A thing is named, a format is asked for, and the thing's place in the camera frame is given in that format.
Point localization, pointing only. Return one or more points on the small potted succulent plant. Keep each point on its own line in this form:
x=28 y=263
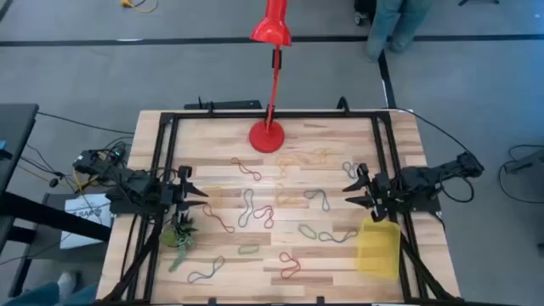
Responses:
x=178 y=238

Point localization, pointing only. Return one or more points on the black frame bracket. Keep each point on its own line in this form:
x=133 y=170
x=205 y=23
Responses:
x=321 y=300
x=211 y=301

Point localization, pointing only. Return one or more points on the green rubber band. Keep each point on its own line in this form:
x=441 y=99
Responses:
x=239 y=249
x=299 y=229

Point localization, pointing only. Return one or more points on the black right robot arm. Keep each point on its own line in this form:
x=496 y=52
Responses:
x=425 y=176

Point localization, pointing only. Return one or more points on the black power strip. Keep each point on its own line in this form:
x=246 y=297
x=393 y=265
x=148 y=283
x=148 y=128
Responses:
x=229 y=104

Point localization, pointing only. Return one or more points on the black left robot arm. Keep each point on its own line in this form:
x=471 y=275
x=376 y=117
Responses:
x=136 y=189

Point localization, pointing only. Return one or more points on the blue rubber band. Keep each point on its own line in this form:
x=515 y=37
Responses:
x=340 y=241
x=208 y=272

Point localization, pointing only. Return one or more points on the black wheeled cart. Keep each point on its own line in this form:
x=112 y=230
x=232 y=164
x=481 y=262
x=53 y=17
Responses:
x=361 y=6

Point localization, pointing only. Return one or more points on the black chair base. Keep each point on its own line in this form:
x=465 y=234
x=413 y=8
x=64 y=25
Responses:
x=476 y=1

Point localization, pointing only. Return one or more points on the dark red rubber band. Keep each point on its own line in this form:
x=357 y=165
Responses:
x=270 y=212

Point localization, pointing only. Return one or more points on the black side desk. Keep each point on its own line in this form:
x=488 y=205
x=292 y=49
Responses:
x=15 y=136

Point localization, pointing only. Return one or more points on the grey rubber band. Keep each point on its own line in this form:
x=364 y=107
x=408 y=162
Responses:
x=325 y=204
x=346 y=168
x=251 y=200

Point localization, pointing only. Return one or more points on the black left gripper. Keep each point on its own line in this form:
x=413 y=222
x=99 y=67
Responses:
x=169 y=196

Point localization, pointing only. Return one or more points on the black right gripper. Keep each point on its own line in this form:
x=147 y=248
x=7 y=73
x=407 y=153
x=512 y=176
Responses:
x=384 y=191

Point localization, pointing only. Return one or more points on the yellow translucent plastic bin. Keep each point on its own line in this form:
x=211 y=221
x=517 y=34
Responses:
x=378 y=255

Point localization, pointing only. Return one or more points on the yellow rubber band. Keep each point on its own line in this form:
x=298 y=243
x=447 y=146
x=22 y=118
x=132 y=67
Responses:
x=321 y=154
x=278 y=195
x=284 y=158

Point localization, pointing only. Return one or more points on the person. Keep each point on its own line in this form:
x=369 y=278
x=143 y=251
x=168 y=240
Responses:
x=42 y=295
x=382 y=30

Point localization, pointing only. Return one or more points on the red desk lamp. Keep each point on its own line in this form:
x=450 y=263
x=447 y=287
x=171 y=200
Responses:
x=267 y=136

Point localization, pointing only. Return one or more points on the white printed sheet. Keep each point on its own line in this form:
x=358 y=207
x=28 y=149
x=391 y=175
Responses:
x=85 y=212

